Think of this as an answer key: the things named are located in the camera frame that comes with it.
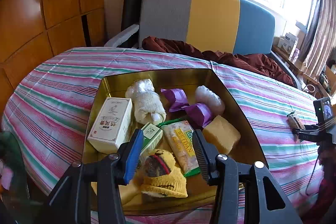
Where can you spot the wooden side shelf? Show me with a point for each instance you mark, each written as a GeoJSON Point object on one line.
{"type": "Point", "coordinates": [325, 82]}

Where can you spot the white cardboard box on shelf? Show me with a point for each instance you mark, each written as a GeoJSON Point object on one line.
{"type": "Point", "coordinates": [288, 44]}

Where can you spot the white tea box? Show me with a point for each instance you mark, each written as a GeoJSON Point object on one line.
{"type": "Point", "coordinates": [112, 125]}

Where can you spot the dark red blanket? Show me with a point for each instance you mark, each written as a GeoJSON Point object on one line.
{"type": "Point", "coordinates": [256, 63]}

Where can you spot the purple snack packet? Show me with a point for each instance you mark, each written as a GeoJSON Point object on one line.
{"type": "Point", "coordinates": [200, 114]}
{"type": "Point", "coordinates": [176, 98]}

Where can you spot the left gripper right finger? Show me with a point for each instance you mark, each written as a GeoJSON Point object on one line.
{"type": "Point", "coordinates": [265, 201]}

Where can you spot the yellow sponge cake front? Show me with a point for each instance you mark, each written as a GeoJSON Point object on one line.
{"type": "Point", "coordinates": [129, 191]}

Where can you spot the purple snack packet in tin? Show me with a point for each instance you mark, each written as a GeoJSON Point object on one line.
{"type": "Point", "coordinates": [176, 98]}

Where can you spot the white wrapped bun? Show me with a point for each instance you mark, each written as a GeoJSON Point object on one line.
{"type": "Point", "coordinates": [209, 98]}

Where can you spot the grey yellow blue sofa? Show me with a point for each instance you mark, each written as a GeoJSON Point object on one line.
{"type": "Point", "coordinates": [233, 26]}

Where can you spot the black rolled mat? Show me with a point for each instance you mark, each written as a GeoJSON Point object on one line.
{"type": "Point", "coordinates": [130, 13]}

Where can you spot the gold tin box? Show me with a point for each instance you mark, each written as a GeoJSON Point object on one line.
{"type": "Point", "coordinates": [248, 149]}

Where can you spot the rice cracker pack in tin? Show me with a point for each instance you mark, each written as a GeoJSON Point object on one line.
{"type": "Point", "coordinates": [179, 135]}

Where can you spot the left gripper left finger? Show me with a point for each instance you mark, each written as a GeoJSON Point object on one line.
{"type": "Point", "coordinates": [69, 201]}

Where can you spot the white rolled towel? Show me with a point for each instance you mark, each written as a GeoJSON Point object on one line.
{"type": "Point", "coordinates": [148, 107]}

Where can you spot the yellow sponge cake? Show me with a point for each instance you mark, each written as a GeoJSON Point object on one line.
{"type": "Point", "coordinates": [223, 135]}
{"type": "Point", "coordinates": [129, 191]}

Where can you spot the striped tablecloth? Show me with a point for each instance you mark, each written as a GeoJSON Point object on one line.
{"type": "Point", "coordinates": [49, 110]}

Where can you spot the yellow knitted toy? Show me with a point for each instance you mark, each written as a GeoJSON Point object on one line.
{"type": "Point", "coordinates": [159, 176]}

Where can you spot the green white small box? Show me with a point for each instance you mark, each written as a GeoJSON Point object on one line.
{"type": "Point", "coordinates": [152, 135]}

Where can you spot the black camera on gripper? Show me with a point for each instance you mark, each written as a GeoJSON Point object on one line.
{"type": "Point", "coordinates": [323, 109]}

